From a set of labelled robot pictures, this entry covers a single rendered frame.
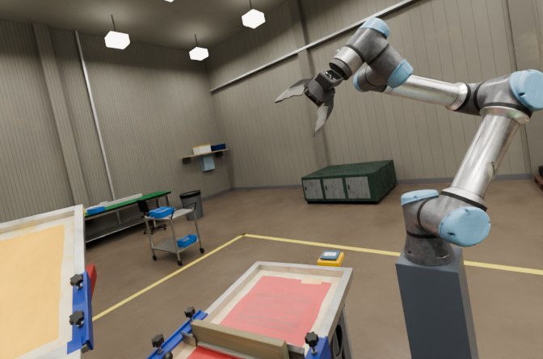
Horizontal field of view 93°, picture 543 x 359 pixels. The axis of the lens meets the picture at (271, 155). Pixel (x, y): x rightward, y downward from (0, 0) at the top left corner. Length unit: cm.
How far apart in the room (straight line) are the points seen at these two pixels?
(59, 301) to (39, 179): 719
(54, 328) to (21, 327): 11
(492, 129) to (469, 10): 633
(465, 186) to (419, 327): 52
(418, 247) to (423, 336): 31
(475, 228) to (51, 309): 148
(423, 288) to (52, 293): 140
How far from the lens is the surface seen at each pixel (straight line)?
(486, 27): 713
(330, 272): 149
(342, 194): 603
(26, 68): 905
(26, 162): 853
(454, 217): 87
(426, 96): 101
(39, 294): 149
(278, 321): 128
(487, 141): 96
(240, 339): 110
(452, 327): 113
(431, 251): 104
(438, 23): 724
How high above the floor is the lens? 170
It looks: 3 degrees down
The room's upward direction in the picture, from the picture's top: 11 degrees counter-clockwise
